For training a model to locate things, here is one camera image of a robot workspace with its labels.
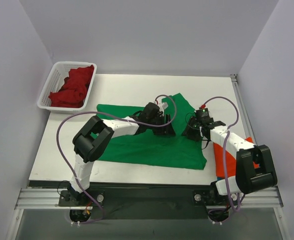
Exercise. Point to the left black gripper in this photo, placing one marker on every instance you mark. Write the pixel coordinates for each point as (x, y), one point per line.
(164, 125)

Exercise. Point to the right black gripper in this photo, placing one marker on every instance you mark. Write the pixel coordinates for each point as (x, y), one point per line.
(193, 129)

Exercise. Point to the green t shirt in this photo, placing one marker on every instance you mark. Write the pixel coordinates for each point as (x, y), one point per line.
(164, 151)

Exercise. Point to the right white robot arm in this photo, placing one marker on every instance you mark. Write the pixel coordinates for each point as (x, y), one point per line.
(254, 166)

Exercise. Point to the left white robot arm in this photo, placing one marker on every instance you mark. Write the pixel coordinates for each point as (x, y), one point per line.
(93, 138)

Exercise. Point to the folded orange t shirt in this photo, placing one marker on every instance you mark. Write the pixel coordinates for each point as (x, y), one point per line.
(222, 160)

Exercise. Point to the dark red t shirt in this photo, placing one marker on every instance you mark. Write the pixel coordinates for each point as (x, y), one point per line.
(74, 90)

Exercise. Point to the white plastic basket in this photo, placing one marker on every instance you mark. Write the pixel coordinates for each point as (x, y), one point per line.
(55, 81)

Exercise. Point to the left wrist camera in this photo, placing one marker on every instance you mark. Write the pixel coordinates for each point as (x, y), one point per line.
(162, 105)

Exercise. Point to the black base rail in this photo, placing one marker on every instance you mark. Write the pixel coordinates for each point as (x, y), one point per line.
(142, 201)

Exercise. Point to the aluminium frame rail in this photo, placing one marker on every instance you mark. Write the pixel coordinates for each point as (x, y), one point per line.
(38, 216)

